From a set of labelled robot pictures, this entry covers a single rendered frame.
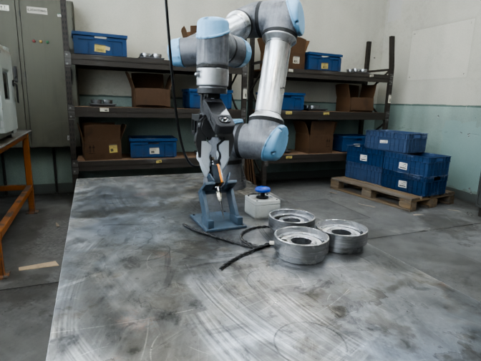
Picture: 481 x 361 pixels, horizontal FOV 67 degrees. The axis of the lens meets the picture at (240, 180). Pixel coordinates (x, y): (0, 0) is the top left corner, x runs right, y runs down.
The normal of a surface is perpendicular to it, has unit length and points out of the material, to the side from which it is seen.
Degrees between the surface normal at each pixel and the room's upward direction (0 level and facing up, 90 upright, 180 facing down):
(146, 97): 83
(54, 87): 90
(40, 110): 90
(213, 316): 0
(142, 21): 90
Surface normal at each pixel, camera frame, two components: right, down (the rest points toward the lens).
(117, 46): 0.42, 0.20
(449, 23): -0.93, 0.06
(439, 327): 0.03, -0.98
